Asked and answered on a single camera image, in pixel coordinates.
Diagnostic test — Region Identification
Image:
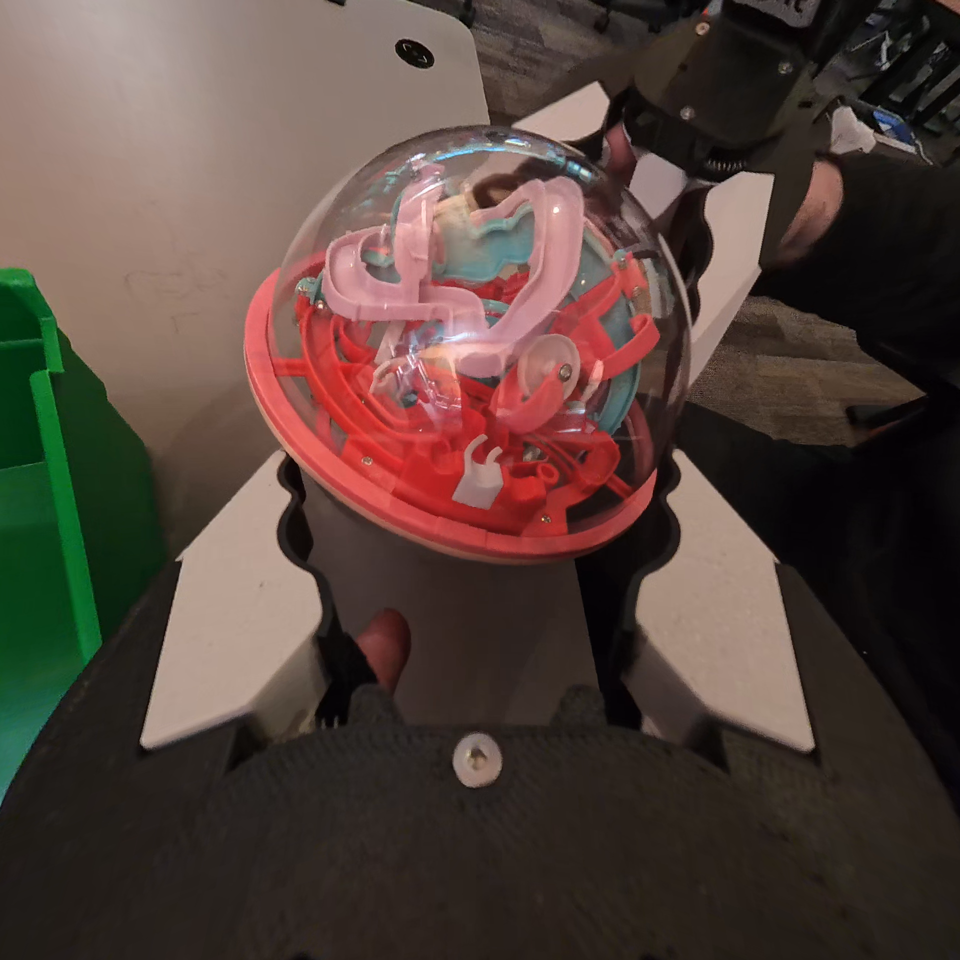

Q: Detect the person's left hand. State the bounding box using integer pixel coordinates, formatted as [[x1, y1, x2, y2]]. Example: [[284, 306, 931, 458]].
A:
[[354, 607, 414, 696]]

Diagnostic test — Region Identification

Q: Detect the crumpled white paper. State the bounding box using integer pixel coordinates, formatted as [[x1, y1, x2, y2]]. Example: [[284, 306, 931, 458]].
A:
[[827, 105, 880, 156]]

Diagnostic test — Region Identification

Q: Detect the person's right hand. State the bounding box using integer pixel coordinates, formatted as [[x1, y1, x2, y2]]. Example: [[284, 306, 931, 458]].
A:
[[774, 153, 849, 262]]

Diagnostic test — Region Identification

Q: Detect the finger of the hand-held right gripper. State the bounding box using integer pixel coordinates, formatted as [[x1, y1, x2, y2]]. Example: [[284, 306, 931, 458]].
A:
[[666, 172, 774, 390], [512, 81, 691, 220]]

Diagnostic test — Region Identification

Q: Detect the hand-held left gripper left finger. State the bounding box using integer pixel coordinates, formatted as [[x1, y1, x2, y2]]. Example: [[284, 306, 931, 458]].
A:
[[138, 450, 342, 751]]

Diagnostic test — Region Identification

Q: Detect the green plastic bin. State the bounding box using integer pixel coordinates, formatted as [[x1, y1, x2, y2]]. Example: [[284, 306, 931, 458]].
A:
[[0, 267, 172, 800]]

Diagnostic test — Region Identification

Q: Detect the clear maze ball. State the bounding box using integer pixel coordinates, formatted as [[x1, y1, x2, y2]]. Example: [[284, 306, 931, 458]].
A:
[[243, 126, 693, 562]]

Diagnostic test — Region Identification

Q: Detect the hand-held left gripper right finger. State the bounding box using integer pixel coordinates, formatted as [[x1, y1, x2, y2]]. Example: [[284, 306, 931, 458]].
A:
[[618, 447, 818, 755]]

